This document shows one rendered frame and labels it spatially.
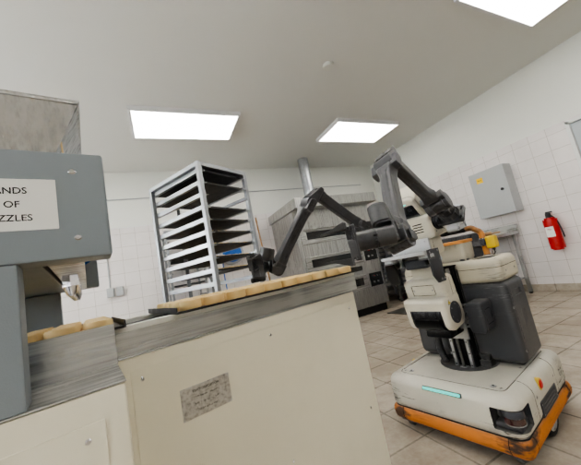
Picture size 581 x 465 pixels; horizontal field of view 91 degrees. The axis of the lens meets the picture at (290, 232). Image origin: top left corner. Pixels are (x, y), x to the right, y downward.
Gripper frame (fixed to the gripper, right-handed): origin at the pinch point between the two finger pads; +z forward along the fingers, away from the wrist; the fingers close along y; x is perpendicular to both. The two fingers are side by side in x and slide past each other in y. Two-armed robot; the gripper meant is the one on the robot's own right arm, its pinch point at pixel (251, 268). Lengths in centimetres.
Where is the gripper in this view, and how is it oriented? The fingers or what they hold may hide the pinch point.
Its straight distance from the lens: 123.2
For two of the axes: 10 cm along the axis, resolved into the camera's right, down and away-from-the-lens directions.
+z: -1.8, -0.9, -9.8
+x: 9.6, -2.3, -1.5
